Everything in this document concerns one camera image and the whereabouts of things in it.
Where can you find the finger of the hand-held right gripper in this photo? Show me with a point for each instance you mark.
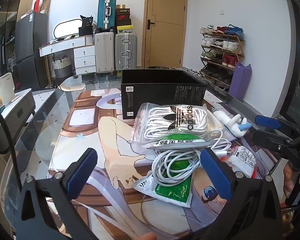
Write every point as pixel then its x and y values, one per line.
pixel 266 121
pixel 270 140

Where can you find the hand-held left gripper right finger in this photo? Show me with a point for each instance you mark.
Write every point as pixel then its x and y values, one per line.
pixel 216 173

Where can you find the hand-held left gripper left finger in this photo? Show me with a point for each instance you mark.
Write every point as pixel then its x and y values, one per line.
pixel 83 172

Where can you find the red white small packet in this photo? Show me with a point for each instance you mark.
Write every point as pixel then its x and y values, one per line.
pixel 242 158

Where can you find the white plug adapter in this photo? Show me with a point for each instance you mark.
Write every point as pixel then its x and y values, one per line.
pixel 230 123

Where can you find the green white packet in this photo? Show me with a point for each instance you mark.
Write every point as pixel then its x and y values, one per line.
pixel 175 141
pixel 173 192

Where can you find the bag of white logo shoelaces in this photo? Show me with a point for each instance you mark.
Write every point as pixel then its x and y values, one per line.
pixel 180 122

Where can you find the black cardboard box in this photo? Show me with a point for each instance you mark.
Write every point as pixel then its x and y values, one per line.
pixel 162 92

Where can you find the person's right hand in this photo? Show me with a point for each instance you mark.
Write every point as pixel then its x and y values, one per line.
pixel 288 177

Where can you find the person's left hand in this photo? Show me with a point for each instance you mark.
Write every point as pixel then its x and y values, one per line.
pixel 146 237

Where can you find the purple bag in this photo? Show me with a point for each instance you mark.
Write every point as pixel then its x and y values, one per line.
pixel 240 82

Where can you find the black framed window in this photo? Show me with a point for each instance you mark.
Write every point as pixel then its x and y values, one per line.
pixel 293 55

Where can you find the metal shoe rack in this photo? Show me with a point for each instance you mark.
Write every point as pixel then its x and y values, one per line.
pixel 236 52

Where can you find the shoe rack with shoes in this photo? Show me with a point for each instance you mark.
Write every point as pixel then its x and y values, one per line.
pixel 220 60

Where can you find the shoes on floor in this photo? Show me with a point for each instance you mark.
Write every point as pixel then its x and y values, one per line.
pixel 193 72

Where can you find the grey sideboard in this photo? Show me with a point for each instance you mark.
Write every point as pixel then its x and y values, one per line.
pixel 12 120

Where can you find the grey woven basket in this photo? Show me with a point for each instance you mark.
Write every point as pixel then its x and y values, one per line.
pixel 62 67

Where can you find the white vanity desk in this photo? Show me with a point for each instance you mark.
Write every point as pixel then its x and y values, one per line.
pixel 83 55

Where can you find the white suitcase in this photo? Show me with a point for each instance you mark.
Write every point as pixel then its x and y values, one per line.
pixel 103 52

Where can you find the silver suitcase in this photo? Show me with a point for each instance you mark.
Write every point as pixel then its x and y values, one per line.
pixel 125 52

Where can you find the wooden door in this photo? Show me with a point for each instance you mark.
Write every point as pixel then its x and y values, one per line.
pixel 167 30

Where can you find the dark grey fridge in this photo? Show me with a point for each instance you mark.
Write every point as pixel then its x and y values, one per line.
pixel 30 45

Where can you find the oval white mirror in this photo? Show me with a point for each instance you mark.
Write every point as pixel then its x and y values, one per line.
pixel 66 28

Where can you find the black handbag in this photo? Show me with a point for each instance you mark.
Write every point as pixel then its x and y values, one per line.
pixel 85 26

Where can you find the yellow black shoe box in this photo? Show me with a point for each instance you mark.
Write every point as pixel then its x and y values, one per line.
pixel 125 29

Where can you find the dark glass cabinet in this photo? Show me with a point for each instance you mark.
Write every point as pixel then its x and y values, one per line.
pixel 5 42

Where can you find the red black shoe box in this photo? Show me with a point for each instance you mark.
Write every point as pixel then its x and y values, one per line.
pixel 123 17

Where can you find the teal suitcase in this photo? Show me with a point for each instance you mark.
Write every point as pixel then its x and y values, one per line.
pixel 106 13

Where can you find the brown shoe box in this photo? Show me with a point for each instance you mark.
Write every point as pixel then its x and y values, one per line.
pixel 122 6

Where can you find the brown cardboard sheet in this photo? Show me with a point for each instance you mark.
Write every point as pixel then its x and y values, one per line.
pixel 46 5

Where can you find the red flat box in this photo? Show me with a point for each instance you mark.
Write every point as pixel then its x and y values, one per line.
pixel 37 3

